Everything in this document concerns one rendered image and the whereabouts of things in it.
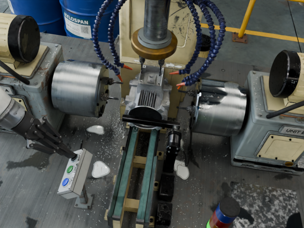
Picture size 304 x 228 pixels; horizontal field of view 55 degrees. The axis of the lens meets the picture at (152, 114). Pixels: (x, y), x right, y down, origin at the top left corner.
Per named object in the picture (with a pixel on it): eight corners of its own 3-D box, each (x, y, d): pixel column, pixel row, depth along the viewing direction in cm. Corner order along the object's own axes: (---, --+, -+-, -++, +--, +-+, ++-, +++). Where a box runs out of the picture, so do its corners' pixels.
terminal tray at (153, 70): (140, 76, 137) (141, 64, 132) (163, 79, 137) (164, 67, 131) (136, 94, 130) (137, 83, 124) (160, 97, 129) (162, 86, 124)
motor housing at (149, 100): (131, 97, 149) (132, 68, 135) (168, 102, 149) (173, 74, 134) (124, 128, 136) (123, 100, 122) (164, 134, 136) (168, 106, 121)
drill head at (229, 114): (175, 100, 150) (182, 62, 131) (255, 111, 149) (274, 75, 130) (170, 140, 134) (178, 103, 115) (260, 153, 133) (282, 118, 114)
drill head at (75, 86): (48, 82, 153) (37, 43, 133) (117, 92, 151) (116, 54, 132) (29, 119, 137) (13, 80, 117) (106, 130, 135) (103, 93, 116)
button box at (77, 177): (80, 158, 115) (70, 151, 112) (93, 154, 112) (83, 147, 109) (67, 199, 104) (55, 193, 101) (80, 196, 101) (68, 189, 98)
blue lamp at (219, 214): (215, 202, 90) (218, 196, 87) (235, 205, 90) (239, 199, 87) (215, 221, 86) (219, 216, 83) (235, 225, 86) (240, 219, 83)
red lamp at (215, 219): (211, 208, 94) (215, 202, 90) (230, 211, 93) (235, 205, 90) (211, 227, 90) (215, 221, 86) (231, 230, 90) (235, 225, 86)
